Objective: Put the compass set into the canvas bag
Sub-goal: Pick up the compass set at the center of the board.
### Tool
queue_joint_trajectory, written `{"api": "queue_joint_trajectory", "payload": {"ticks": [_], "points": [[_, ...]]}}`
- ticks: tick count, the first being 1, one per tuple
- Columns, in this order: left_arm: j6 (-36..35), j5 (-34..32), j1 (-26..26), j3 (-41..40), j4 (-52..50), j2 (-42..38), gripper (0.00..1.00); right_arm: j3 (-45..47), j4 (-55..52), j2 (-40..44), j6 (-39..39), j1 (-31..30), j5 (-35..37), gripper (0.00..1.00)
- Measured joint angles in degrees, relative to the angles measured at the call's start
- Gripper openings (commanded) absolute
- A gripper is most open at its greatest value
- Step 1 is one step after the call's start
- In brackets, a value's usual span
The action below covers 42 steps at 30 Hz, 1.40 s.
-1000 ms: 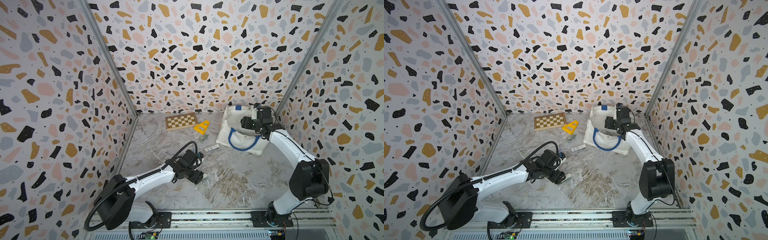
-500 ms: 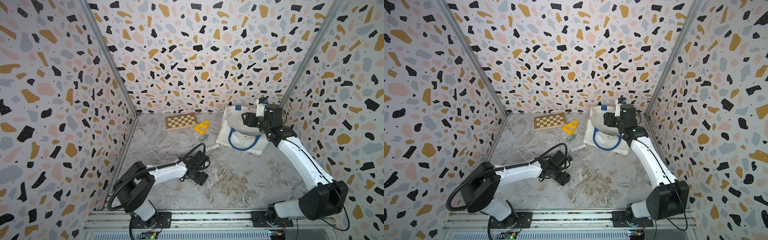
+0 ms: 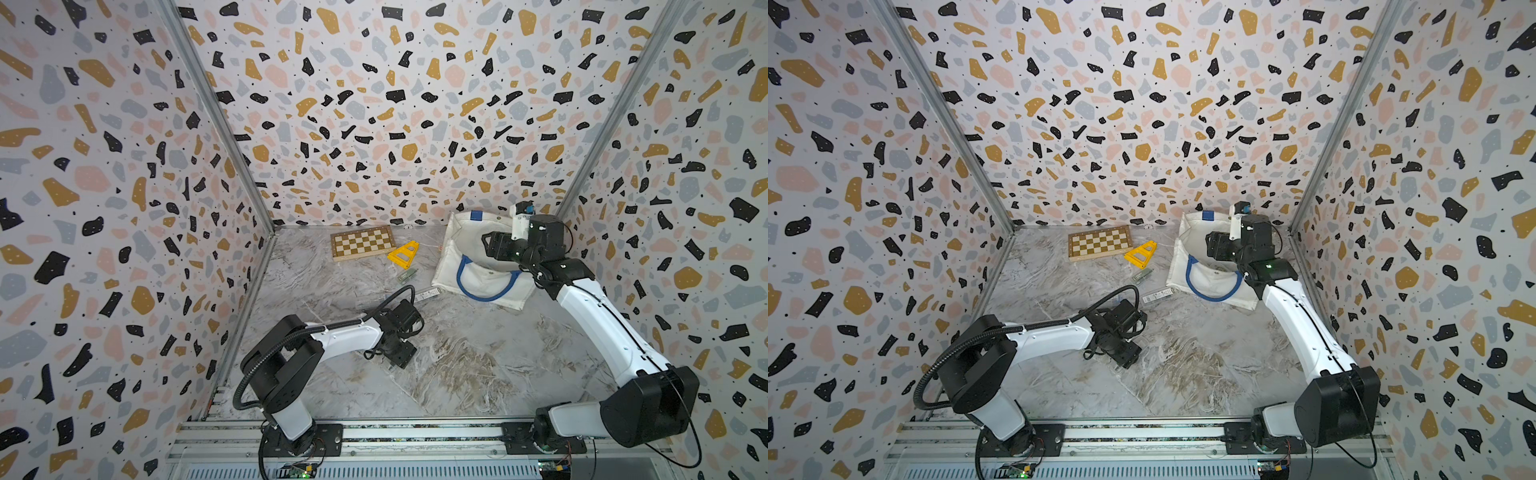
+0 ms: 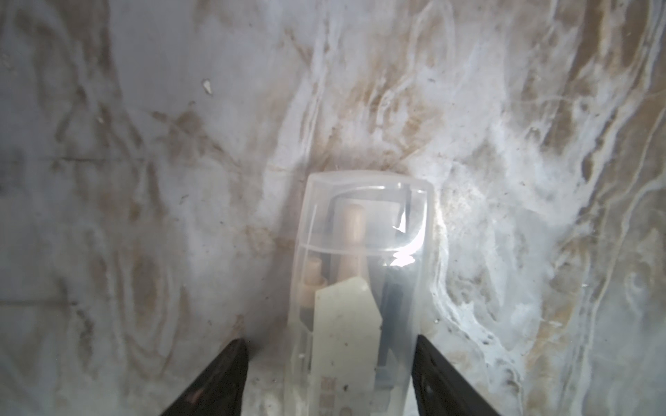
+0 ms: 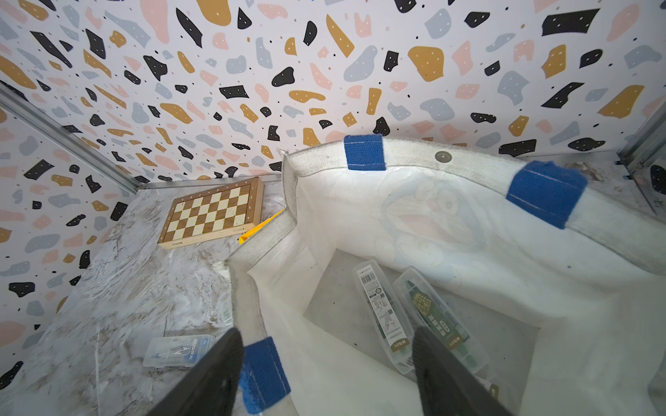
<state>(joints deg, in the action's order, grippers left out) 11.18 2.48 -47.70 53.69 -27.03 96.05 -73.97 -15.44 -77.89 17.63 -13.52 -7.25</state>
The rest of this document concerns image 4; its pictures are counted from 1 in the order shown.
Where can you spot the clear compass case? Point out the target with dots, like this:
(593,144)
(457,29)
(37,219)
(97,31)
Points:
(363,250)

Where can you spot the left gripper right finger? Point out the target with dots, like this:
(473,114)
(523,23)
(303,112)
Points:
(440,389)

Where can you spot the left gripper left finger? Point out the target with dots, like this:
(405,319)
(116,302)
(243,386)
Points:
(218,390)

